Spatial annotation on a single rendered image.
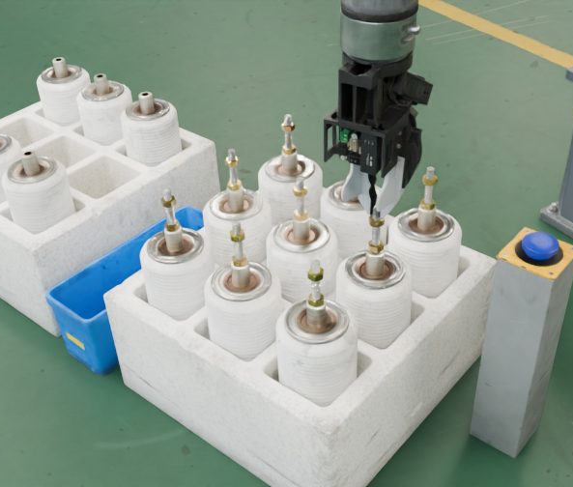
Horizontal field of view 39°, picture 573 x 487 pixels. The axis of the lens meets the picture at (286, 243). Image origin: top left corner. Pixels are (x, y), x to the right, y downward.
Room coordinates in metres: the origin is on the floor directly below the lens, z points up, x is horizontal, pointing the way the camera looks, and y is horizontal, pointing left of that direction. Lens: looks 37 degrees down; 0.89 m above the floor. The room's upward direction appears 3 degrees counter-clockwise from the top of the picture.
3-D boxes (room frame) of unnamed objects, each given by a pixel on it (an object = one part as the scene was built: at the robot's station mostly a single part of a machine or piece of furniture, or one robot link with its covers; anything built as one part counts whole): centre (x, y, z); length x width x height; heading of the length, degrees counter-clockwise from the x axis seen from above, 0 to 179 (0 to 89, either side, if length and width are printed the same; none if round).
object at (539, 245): (0.71, -0.29, 0.32); 0.04 x 0.04 x 0.02
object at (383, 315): (0.77, -0.11, 0.16); 0.10 x 0.10 x 0.18
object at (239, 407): (0.85, -0.02, 0.09); 0.39 x 0.39 x 0.18; 48
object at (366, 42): (0.75, -0.10, 0.57); 0.08 x 0.08 x 0.05
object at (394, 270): (0.77, -0.11, 0.25); 0.08 x 0.08 x 0.01
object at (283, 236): (0.85, -0.02, 0.25); 0.08 x 0.08 x 0.01
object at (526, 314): (0.71, -0.29, 0.16); 0.07 x 0.07 x 0.31; 48
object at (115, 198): (1.21, 0.39, 0.09); 0.39 x 0.39 x 0.18; 48
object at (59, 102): (1.38, 0.40, 0.16); 0.10 x 0.10 x 0.18
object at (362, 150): (0.75, -0.10, 0.49); 0.09 x 0.08 x 0.12; 148
